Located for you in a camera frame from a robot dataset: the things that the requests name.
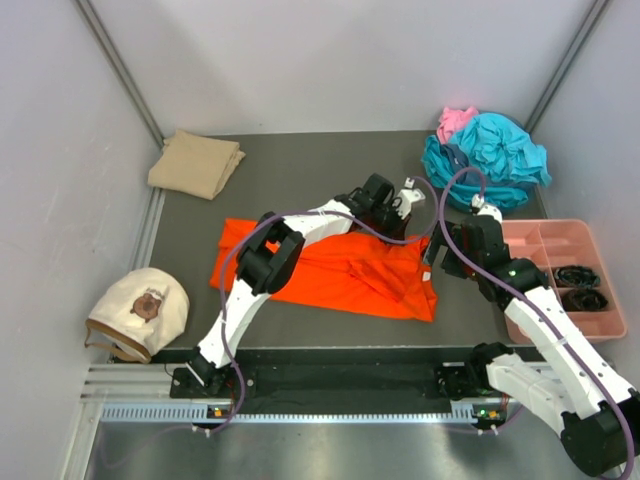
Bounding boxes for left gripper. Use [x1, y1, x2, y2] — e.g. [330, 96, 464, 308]
[367, 202, 410, 248]

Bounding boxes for orange t shirt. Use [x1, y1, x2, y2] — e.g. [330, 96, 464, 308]
[210, 219, 437, 322]

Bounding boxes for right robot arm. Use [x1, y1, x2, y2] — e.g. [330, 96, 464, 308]
[424, 214, 639, 479]

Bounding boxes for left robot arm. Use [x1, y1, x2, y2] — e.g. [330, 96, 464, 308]
[186, 174, 424, 397]

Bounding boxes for turquoise t shirt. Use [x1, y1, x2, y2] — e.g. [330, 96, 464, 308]
[421, 112, 552, 212]

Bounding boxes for pink t shirt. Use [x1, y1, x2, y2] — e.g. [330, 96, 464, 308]
[436, 106, 479, 144]

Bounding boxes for pink divided tray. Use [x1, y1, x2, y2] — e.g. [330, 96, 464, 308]
[502, 219, 627, 343]

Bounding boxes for folded beige t shirt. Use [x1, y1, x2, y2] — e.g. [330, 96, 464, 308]
[147, 130, 246, 200]

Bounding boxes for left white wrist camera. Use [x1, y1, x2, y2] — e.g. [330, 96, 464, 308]
[392, 177, 426, 220]

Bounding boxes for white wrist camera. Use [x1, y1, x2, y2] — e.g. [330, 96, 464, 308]
[470, 194, 503, 223]
[392, 177, 426, 220]

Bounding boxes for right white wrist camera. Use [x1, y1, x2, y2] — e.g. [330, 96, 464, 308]
[470, 194, 503, 223]

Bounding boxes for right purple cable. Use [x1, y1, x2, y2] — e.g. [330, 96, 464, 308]
[438, 167, 636, 480]

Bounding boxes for black hair tie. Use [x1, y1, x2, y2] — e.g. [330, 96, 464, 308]
[555, 264, 601, 288]

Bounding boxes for dark hair tie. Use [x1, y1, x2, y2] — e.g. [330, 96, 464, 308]
[563, 288, 611, 311]

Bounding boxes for grey slotted cable duct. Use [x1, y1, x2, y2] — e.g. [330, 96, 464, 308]
[101, 403, 506, 425]

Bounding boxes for aluminium frame rail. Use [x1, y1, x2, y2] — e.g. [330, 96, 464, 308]
[79, 363, 626, 401]

